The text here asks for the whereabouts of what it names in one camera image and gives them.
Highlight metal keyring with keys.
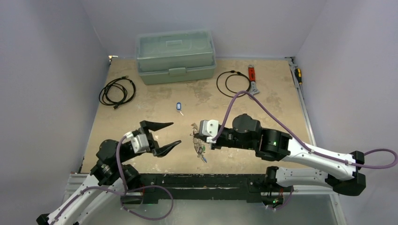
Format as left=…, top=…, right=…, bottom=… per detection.
left=190, top=123, right=207, bottom=163

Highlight key with blue tag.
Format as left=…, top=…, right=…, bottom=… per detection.
left=176, top=102, right=184, bottom=116

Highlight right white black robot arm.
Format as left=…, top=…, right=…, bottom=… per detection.
left=195, top=114, right=366, bottom=196

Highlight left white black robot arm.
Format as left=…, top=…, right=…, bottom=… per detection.
left=36, top=120, right=181, bottom=225

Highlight green plastic toolbox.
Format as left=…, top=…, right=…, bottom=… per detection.
left=136, top=29, right=216, bottom=85

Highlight yellow black screwdriver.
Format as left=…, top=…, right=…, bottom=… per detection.
left=294, top=68, right=302, bottom=85

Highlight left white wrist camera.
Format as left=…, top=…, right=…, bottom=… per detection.
left=124, top=131, right=150, bottom=154

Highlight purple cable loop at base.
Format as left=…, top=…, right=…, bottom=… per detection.
left=120, top=183, right=174, bottom=220

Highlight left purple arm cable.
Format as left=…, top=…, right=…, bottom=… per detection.
left=48, top=135, right=138, bottom=225

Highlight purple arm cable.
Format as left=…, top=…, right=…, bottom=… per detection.
left=48, top=135, right=138, bottom=225
left=213, top=90, right=398, bottom=170

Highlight coiled black cable left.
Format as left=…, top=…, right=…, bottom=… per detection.
left=99, top=77, right=137, bottom=110

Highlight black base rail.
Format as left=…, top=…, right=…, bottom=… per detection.
left=121, top=173, right=294, bottom=204

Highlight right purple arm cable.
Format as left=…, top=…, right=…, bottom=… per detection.
left=213, top=90, right=398, bottom=170

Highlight red handled adjustable wrench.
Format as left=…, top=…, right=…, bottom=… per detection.
left=248, top=64, right=260, bottom=96

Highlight coiled thin black cable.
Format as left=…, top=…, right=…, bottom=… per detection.
left=216, top=70, right=252, bottom=98

